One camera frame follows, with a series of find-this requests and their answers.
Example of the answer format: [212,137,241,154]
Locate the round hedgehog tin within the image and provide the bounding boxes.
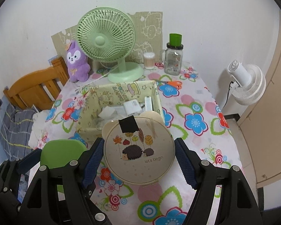
[102,111,175,185]

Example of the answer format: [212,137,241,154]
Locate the clear floss pick box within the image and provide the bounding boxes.
[96,106,127,129]

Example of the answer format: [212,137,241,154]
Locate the cartoon patterned storage box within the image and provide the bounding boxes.
[76,80,164,145]

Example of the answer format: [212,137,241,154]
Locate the grey plaid bedding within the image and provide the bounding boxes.
[0,104,36,161]

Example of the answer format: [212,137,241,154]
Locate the white charger in box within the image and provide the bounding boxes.
[123,99,142,116]

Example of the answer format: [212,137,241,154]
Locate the white slim box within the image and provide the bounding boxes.
[144,97,153,111]

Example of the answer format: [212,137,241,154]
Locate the wooden bed headboard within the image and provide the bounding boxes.
[3,57,69,110]

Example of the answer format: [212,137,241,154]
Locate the purple plush bunny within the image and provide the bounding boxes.
[66,40,91,82]

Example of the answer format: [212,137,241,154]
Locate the white standing fan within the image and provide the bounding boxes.
[227,60,266,106]

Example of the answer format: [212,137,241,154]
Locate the glass mason jar mug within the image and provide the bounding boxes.
[160,42,184,76]

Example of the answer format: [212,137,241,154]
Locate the cotton swab container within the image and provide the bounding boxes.
[143,52,155,70]

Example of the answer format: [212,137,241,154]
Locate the green plastic cup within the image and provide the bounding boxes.
[169,33,182,47]

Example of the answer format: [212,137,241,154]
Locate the green desk fan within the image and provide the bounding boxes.
[76,7,143,83]

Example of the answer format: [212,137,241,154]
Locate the orange handled scissors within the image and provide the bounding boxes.
[155,80,182,89]

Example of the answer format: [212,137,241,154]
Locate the white fan power cord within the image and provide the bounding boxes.
[78,67,119,91]

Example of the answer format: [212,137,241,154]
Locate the cartoon wall panel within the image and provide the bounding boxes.
[51,12,163,64]

